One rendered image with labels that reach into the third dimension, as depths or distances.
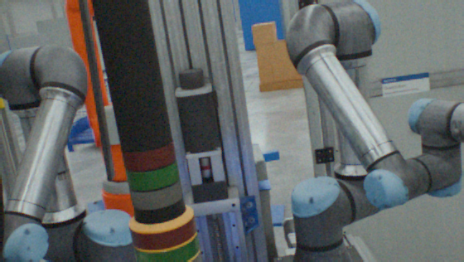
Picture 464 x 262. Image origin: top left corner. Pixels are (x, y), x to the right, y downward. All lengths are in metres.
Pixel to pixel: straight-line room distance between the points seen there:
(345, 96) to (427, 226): 1.52
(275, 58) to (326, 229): 8.52
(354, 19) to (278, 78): 8.54
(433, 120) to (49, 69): 0.79
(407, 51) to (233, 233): 1.24
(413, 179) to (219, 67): 0.55
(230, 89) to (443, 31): 1.21
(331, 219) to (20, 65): 0.78
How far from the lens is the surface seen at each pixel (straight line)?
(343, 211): 1.24
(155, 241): 0.33
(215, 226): 1.32
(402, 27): 2.23
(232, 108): 1.31
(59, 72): 1.13
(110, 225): 1.23
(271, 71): 9.74
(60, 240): 1.31
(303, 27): 1.12
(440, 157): 1.07
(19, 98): 1.23
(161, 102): 0.32
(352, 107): 1.04
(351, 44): 1.19
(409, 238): 2.49
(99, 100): 0.33
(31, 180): 1.05
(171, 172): 0.32
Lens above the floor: 1.72
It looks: 14 degrees down
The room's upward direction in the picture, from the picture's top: 8 degrees counter-clockwise
